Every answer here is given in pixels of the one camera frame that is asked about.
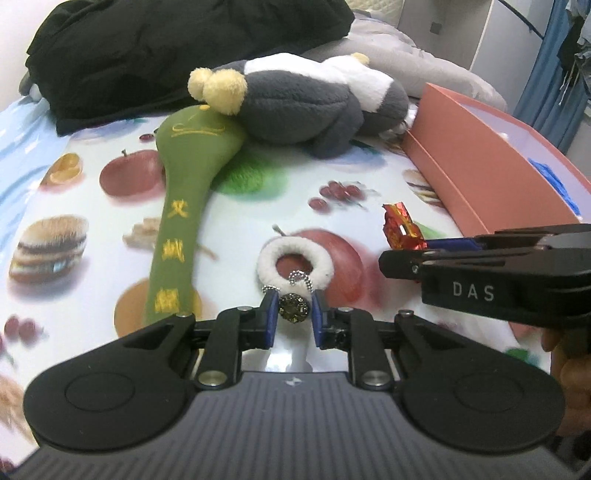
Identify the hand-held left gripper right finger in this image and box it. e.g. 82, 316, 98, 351
311, 293, 458, 391

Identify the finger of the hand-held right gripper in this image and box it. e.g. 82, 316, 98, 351
426, 223, 591, 253
379, 244, 552, 280

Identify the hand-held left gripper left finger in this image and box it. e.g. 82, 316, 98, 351
117, 292, 280, 391

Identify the red foil candy wrapper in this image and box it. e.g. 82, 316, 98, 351
381, 202, 428, 253

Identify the white fluffy ring keychain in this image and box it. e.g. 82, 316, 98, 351
256, 236, 334, 325

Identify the pink cardboard box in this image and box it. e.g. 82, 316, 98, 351
399, 82, 591, 237

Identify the blue plastic package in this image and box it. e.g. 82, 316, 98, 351
527, 157, 581, 216

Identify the person's right hand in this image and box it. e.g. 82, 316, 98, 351
542, 328, 591, 438

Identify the food print mat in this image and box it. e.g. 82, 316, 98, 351
0, 111, 557, 467

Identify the green plush hammer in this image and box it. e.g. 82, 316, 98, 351
144, 103, 248, 326

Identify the blue curtain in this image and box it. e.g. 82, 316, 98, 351
512, 0, 591, 163

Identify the grey pillow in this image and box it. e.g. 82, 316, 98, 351
318, 18, 509, 112

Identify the grey white plush penguin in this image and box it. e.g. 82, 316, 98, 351
187, 52, 410, 160

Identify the grey wardrobe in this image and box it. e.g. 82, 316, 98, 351
397, 0, 556, 121

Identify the hanging denim jacket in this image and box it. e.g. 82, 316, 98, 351
556, 0, 591, 94

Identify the cream quilted headboard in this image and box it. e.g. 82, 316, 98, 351
346, 0, 403, 25

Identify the black jacket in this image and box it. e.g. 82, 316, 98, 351
25, 0, 356, 136

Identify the light blue bedsheet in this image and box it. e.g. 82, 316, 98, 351
0, 97, 70, 204

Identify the grey cloth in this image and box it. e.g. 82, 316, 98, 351
18, 69, 43, 100

